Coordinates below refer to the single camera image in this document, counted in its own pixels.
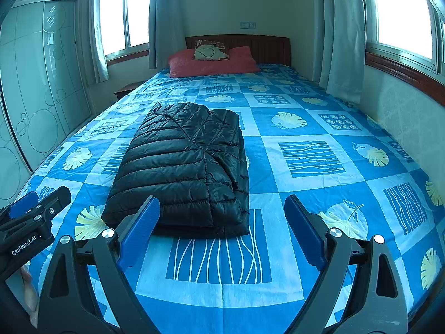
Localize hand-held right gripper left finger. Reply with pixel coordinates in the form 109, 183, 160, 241
36, 195, 162, 334

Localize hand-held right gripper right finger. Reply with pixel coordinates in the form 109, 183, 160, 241
284, 194, 409, 334

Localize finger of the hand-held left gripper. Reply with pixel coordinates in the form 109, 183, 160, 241
0, 191, 40, 222
0, 185, 72, 232

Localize black puffer jacket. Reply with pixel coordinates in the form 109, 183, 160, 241
102, 102, 251, 239

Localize bed with blue patterned sheet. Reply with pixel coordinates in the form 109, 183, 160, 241
14, 63, 445, 334

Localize white wardrobe with circle pattern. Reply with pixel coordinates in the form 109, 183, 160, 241
0, 0, 93, 209

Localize dark wooden nightstand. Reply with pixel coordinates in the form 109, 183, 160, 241
114, 82, 143, 102

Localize red pillow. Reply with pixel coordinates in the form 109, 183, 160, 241
168, 46, 261, 78

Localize dark wooden headboard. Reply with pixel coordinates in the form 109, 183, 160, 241
185, 35, 291, 67

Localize small printed cushion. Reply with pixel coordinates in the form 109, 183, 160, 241
194, 39, 231, 61

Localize window with wooden sill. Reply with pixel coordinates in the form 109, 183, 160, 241
97, 0, 154, 64
360, 0, 445, 87

